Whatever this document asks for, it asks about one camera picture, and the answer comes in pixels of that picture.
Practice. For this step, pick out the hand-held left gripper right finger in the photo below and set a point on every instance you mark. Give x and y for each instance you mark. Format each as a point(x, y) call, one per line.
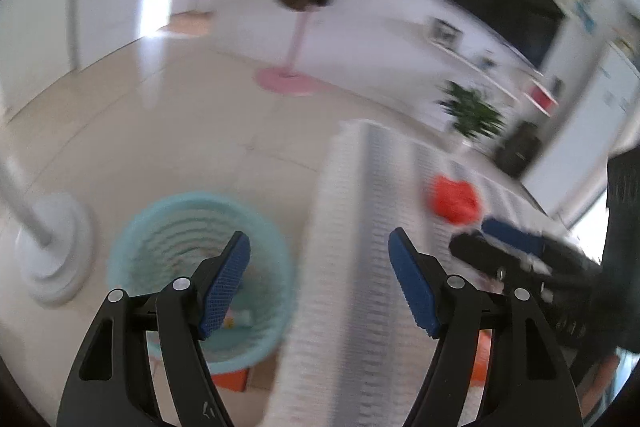
point(412, 282)

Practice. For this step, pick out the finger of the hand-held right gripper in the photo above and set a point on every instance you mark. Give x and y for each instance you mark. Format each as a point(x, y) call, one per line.
point(480, 254)
point(515, 237)

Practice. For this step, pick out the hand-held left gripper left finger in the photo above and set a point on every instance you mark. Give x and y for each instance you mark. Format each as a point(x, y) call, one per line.
point(225, 282)

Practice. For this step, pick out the red cloth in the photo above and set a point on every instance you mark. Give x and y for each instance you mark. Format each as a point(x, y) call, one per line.
point(452, 199)

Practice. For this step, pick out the teal plastic basket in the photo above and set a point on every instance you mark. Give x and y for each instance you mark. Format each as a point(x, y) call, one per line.
point(165, 227)

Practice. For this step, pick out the black guitar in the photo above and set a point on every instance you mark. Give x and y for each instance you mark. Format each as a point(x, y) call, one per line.
point(517, 152)

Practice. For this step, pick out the grey striped blanket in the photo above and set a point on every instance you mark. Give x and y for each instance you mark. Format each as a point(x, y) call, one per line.
point(360, 207)

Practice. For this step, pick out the orange flat box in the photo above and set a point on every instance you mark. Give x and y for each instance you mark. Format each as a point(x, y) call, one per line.
point(230, 379)

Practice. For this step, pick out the green potted plant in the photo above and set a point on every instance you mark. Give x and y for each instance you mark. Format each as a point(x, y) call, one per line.
point(472, 109)

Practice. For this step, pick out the pink coat rack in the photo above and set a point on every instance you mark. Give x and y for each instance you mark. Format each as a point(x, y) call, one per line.
point(290, 82)

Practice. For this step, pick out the framed butterfly picture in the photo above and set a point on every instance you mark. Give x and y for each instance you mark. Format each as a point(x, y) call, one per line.
point(443, 33)

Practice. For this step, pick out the red box with white frame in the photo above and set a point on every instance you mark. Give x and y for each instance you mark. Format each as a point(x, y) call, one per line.
point(545, 96)

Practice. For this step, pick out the white wavy wall shelf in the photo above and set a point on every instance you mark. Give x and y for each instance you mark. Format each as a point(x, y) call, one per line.
point(487, 67)

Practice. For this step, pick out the small teal wall box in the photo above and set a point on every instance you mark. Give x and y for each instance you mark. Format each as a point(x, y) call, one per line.
point(585, 14)

